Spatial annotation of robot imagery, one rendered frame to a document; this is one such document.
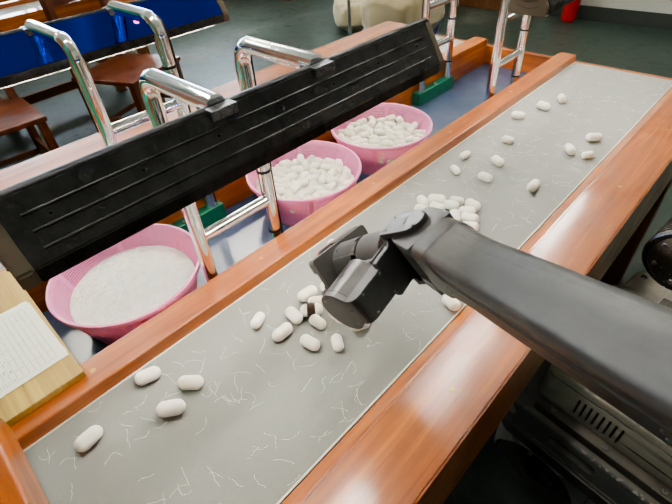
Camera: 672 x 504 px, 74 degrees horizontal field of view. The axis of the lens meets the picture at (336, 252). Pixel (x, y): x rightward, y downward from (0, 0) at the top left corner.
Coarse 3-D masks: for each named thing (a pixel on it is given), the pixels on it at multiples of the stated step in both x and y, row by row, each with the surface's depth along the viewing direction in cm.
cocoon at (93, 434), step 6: (96, 426) 58; (84, 432) 58; (90, 432) 58; (96, 432) 58; (102, 432) 59; (78, 438) 57; (84, 438) 57; (90, 438) 57; (96, 438) 58; (78, 444) 57; (84, 444) 57; (90, 444) 57; (78, 450) 57; (84, 450) 57
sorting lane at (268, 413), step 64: (576, 64) 147; (512, 128) 117; (576, 128) 115; (448, 192) 97; (512, 192) 95; (384, 320) 71; (448, 320) 70; (128, 384) 65; (256, 384) 64; (320, 384) 63; (384, 384) 63; (64, 448) 58; (128, 448) 58; (192, 448) 57; (256, 448) 57; (320, 448) 56
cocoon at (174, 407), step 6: (162, 402) 60; (168, 402) 60; (174, 402) 60; (180, 402) 60; (156, 408) 60; (162, 408) 60; (168, 408) 60; (174, 408) 60; (180, 408) 60; (162, 414) 60; (168, 414) 60; (174, 414) 60
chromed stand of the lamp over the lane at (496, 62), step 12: (504, 0) 112; (504, 12) 114; (504, 24) 116; (528, 24) 126; (504, 36) 118; (492, 60) 122; (504, 60) 125; (516, 60) 132; (492, 72) 124; (516, 72) 134; (492, 84) 126
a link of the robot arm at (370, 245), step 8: (376, 232) 53; (360, 240) 55; (368, 240) 53; (376, 240) 52; (360, 248) 54; (368, 248) 53; (376, 248) 51; (360, 256) 54; (368, 256) 53; (376, 256) 50
